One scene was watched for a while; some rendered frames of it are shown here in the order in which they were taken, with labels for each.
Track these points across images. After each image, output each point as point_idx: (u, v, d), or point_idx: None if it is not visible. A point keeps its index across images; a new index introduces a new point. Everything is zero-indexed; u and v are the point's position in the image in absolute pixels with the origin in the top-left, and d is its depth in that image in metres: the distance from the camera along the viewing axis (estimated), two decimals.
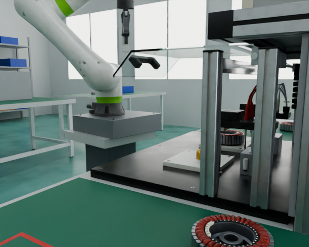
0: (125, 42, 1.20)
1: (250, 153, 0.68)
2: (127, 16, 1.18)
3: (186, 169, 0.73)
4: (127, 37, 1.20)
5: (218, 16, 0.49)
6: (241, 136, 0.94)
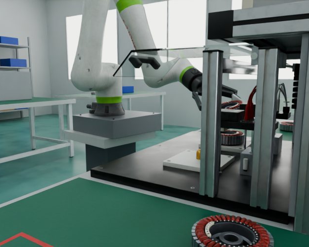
0: None
1: (250, 153, 0.68)
2: (194, 96, 1.15)
3: (186, 169, 0.73)
4: None
5: (218, 16, 0.49)
6: (241, 136, 0.94)
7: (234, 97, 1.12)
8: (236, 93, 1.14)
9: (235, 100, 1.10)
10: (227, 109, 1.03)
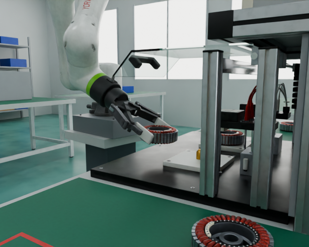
0: (138, 133, 0.80)
1: (250, 153, 0.68)
2: (114, 110, 0.84)
3: (186, 169, 0.73)
4: (133, 126, 0.80)
5: (218, 16, 0.49)
6: (241, 136, 0.94)
7: (159, 122, 0.91)
8: (159, 118, 0.94)
9: (163, 125, 0.89)
10: (164, 132, 0.80)
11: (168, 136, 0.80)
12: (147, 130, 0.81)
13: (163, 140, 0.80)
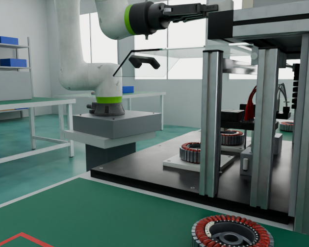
0: None
1: (250, 153, 0.68)
2: (189, 18, 0.85)
3: (186, 169, 0.73)
4: None
5: (218, 16, 0.49)
6: (241, 136, 0.94)
7: (212, 11, 0.76)
8: (202, 10, 0.74)
9: None
10: None
11: None
12: (189, 149, 0.75)
13: None
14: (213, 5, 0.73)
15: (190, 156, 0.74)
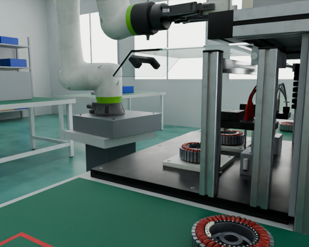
0: None
1: (250, 153, 0.68)
2: (190, 20, 0.86)
3: (186, 169, 0.73)
4: None
5: (218, 16, 0.49)
6: (241, 136, 0.94)
7: (208, 10, 0.73)
8: (198, 9, 0.72)
9: None
10: None
11: None
12: (189, 149, 0.75)
13: None
14: (209, 4, 0.71)
15: (190, 156, 0.74)
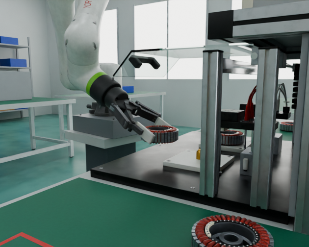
0: None
1: (250, 153, 0.68)
2: None
3: (186, 169, 0.73)
4: None
5: (218, 16, 0.49)
6: (241, 136, 0.94)
7: None
8: (128, 127, 0.80)
9: (163, 125, 0.89)
10: (164, 131, 0.80)
11: (168, 135, 0.80)
12: None
13: (163, 140, 0.79)
14: (138, 129, 0.79)
15: None
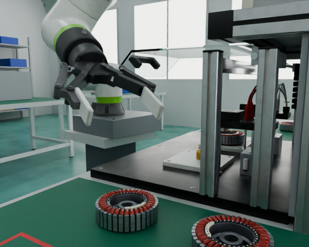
0: None
1: (250, 153, 0.68)
2: (127, 76, 0.61)
3: (186, 169, 0.73)
4: None
5: (218, 16, 0.49)
6: (241, 136, 0.94)
7: None
8: (61, 96, 0.48)
9: (144, 191, 0.55)
10: (119, 211, 0.46)
11: (126, 221, 0.46)
12: (99, 204, 0.49)
13: (116, 227, 0.46)
14: (71, 100, 0.46)
15: (97, 216, 0.49)
